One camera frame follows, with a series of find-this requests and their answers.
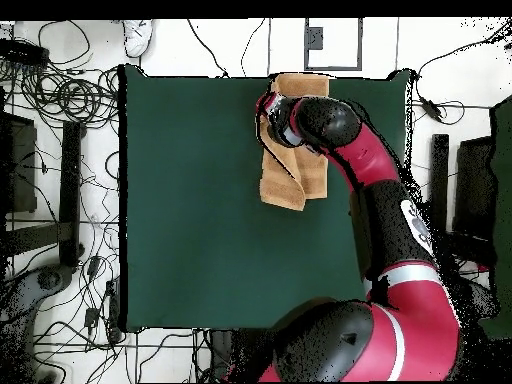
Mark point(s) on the tan terry towel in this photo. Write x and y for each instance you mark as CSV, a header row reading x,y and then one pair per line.
x,y
280,188

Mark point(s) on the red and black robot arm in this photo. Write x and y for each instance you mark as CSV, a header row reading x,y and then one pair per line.
x,y
400,320

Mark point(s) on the black flat box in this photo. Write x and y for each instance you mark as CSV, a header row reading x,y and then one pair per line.
x,y
24,52

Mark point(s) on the small grey floor box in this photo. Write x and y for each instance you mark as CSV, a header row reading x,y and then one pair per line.
x,y
315,38

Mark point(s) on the white sneaker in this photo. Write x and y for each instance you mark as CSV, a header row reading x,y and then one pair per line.
x,y
138,38

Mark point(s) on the dark green tablecloth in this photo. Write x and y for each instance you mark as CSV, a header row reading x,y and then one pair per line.
x,y
180,220

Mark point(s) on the black power adapter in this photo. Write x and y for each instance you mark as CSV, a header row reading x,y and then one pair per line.
x,y
431,108
93,266
91,317

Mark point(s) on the black cabinet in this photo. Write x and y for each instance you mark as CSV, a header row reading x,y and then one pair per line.
x,y
20,168
476,188

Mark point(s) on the grey square floor frame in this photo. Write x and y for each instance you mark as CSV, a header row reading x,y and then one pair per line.
x,y
306,60

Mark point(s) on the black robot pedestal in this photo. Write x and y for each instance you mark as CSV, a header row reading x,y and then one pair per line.
x,y
222,352

